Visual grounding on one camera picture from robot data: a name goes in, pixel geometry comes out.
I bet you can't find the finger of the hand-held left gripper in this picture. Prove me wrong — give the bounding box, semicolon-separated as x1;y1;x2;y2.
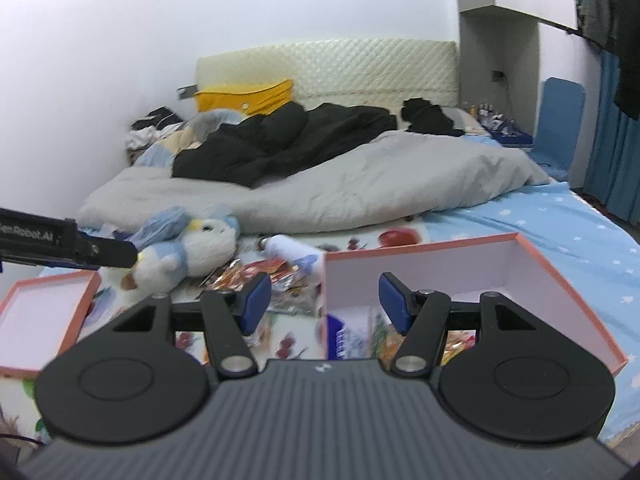
75;232;139;268

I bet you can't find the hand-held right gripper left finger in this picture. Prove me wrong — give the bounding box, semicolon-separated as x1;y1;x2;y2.
107;274;272;378

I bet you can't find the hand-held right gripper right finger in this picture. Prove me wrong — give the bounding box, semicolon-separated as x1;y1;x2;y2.
378;272;538;375

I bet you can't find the pile of snack packets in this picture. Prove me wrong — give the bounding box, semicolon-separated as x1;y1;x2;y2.
205;257;476;361

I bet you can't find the blue white snack packet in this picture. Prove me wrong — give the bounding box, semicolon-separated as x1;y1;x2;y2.
327;314;373;361

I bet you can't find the pink cardboard box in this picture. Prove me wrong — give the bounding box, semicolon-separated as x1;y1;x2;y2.
322;232;629;377

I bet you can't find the fruit print bed mat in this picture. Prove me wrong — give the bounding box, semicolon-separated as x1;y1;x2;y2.
0;227;431;441

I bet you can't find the blue plastic bag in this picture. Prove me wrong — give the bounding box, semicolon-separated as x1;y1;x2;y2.
107;206;190;251

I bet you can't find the white bottle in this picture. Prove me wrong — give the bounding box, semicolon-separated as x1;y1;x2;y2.
259;234;323;275

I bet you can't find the white blue plush penguin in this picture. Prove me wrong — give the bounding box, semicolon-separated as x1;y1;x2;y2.
120;204;242;293

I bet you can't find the pink box lid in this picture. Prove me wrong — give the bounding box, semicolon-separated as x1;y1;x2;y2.
0;270;102;379

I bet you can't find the light blue patterned quilt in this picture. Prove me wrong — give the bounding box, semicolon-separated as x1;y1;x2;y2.
132;108;246;168

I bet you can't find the grey blanket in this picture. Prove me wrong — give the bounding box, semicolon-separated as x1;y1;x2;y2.
77;130;551;236

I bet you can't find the heap of clothes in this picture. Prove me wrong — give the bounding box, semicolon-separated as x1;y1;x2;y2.
125;107;183;151

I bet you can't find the black clothing heap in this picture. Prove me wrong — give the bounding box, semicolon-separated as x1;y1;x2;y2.
172;102;398;188

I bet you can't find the small black garment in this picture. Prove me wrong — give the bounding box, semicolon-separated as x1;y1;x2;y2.
401;98;466;137

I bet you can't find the yellow pillow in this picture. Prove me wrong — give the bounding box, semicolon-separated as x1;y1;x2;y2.
194;78;295;116

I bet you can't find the blue tray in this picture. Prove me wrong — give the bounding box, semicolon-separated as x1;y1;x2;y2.
487;120;533;148

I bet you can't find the row of small bottles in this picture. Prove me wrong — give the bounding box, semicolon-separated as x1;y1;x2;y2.
467;102;506;123

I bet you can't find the cream quilted headboard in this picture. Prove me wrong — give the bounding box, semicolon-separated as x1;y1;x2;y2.
195;37;460;111

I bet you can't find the blue chair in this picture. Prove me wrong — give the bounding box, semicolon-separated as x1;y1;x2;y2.
532;77;587;181

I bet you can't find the blue curtain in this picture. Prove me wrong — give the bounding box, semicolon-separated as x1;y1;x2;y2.
582;50;640;226

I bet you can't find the black hanging jacket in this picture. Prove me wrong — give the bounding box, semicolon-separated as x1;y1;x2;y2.
612;0;640;121

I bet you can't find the grey hanging jacket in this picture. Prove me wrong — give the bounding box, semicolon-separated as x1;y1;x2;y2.
575;0;621;53

